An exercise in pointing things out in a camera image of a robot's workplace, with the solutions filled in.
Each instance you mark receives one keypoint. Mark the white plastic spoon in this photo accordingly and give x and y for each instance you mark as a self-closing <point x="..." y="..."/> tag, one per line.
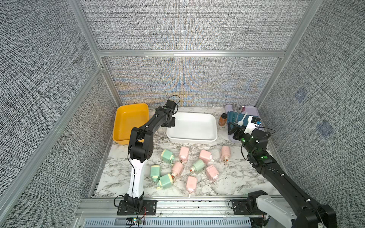
<point x="241" y="122"/>

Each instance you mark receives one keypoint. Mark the green sharpener centre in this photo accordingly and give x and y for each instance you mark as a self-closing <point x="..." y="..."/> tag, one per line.
<point x="197" y="167"/>

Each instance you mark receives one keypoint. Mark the yellow storage box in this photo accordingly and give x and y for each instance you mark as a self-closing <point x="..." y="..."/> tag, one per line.
<point x="128" y="117"/>

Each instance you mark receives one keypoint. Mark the pink sharpener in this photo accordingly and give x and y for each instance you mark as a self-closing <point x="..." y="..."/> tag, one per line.
<point x="225" y="154"/>
<point x="212" y="173"/>
<point x="191" y="185"/>
<point x="206" y="156"/>
<point x="184" y="155"/>
<point x="177" y="170"/>

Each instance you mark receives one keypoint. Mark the green sharpener front yellow cap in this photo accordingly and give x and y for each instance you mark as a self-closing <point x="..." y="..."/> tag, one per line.
<point x="165" y="182"/>

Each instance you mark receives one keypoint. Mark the pink sharpener front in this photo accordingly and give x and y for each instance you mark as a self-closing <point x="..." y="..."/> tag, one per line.
<point x="191" y="185"/>

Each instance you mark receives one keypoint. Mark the aluminium front rail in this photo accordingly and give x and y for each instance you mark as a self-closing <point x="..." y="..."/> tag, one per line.
<point x="181" y="212"/>

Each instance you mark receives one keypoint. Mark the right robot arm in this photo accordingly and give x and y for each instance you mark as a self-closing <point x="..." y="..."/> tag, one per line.
<point x="304" y="211"/>

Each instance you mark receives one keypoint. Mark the white storage box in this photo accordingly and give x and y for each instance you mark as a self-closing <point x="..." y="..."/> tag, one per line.
<point x="193" y="128"/>

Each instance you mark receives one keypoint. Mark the orange spice jar black lid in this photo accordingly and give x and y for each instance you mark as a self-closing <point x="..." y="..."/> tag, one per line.
<point x="223" y="120"/>

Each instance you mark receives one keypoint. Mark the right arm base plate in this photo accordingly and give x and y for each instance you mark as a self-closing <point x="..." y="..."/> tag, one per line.
<point x="239" y="206"/>

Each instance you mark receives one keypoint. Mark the lavender tray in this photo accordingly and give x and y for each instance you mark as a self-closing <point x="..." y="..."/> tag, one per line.
<point x="251" y="110"/>

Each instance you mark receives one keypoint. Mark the teal cloth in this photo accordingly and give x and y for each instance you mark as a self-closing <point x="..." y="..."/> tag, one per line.
<point x="241" y="123"/>

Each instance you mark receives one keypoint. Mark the green sharpener upper left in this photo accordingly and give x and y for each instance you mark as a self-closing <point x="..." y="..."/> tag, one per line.
<point x="168" y="157"/>

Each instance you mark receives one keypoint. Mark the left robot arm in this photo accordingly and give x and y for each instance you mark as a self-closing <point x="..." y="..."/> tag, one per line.
<point x="140" y="150"/>

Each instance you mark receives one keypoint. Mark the silver ornate spoon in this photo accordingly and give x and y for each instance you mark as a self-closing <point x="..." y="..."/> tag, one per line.
<point x="234" y="109"/>

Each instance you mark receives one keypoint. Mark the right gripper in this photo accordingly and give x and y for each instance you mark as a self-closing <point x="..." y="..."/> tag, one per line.
<point x="237" y="128"/>

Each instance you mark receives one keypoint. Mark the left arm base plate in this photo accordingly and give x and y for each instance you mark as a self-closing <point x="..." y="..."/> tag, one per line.
<point x="142" y="207"/>

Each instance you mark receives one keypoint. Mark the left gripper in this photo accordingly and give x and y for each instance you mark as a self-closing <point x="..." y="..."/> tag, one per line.
<point x="173" y="124"/>

